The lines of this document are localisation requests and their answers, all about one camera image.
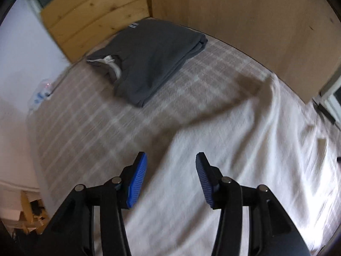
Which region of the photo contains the light wooden wardrobe panel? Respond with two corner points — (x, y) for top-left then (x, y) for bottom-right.
(144, 0), (341, 104)

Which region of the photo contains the cream ribbed knit sweater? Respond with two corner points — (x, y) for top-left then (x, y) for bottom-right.
(123, 75), (340, 256)

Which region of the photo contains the dark grey folded garment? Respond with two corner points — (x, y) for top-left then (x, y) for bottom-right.
(86, 19), (209, 108)

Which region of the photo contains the white bedding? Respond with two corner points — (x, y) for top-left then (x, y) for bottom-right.
(0, 97), (42, 222)

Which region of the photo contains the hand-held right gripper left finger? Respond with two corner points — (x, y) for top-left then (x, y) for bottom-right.
(35, 152), (148, 256)

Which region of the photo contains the black bar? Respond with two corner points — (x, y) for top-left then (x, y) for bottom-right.
(313, 101), (336, 124)

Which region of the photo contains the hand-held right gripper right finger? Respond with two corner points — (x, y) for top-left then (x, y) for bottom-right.
(196, 152), (312, 256)

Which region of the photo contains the wooden frame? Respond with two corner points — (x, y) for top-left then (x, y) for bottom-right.
(20, 191), (50, 235)

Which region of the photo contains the clear plastic bag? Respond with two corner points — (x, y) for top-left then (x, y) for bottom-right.
(28, 78), (54, 112)

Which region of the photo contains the plaid bed sheet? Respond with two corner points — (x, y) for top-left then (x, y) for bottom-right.
(27, 19), (315, 256)

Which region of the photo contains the wooden headboard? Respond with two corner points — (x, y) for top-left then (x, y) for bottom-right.
(40, 0), (152, 63)

